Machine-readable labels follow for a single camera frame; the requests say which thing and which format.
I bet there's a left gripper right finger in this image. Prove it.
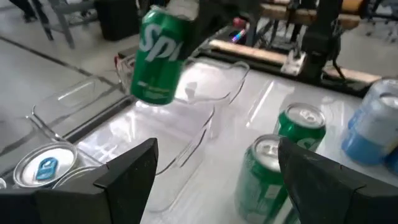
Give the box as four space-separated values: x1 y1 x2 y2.
278 137 366 224

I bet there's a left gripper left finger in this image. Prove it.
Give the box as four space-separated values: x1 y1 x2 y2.
93 138 160 224

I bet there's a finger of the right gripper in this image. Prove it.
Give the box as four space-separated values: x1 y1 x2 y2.
182 12 223 60

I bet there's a black computer with RGB lights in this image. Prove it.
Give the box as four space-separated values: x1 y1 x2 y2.
229 28 248 44

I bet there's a wooden workbench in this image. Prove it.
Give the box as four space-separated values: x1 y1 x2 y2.
260 0 363 29

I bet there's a black floor cabinet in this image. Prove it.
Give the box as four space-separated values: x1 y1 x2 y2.
94 0 141 42

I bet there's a person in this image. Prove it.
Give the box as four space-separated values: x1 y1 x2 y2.
8 0 40 23

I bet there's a grey metal chair frame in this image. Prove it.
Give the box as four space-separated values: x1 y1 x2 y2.
29 0 98 50

